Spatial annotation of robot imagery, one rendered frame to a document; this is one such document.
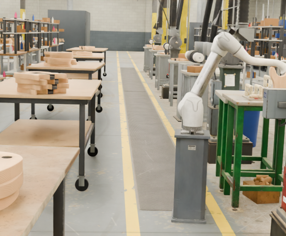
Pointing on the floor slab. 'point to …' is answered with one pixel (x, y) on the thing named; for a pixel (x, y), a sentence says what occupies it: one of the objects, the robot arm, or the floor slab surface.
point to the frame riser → (278, 227)
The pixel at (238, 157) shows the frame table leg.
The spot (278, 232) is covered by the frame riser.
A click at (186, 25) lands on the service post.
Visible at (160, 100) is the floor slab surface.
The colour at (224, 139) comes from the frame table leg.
